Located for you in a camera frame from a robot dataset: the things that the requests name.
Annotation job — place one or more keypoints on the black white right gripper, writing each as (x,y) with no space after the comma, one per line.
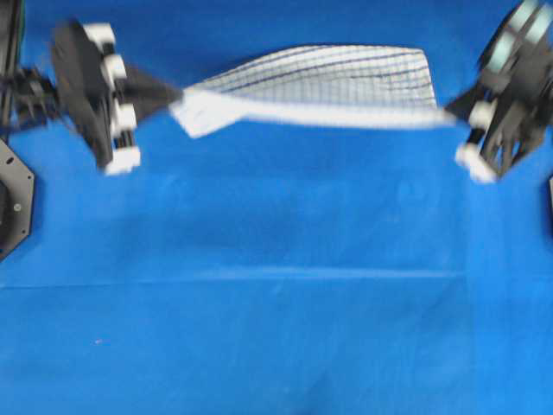
(509,107)

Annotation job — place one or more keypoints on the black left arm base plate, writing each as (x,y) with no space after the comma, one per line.
(17,197)

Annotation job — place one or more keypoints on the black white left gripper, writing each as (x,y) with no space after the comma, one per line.
(88,76)

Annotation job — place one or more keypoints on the white blue striped towel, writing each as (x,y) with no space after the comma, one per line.
(356,86)

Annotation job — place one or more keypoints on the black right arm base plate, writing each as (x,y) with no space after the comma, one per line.
(550,203)

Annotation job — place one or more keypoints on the blue table cloth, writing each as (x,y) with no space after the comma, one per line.
(278,269)

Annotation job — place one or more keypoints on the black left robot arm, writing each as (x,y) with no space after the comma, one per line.
(29,98)

